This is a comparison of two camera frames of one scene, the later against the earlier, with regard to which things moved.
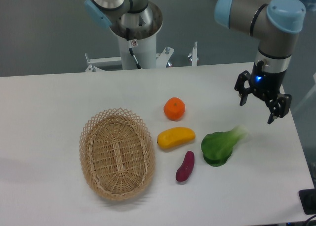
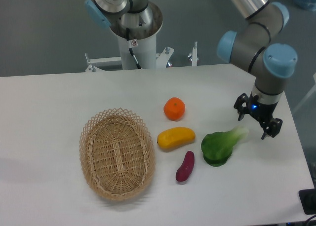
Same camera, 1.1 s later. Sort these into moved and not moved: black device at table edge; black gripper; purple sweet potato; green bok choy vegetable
Moved: black gripper
Not moved: black device at table edge; green bok choy vegetable; purple sweet potato
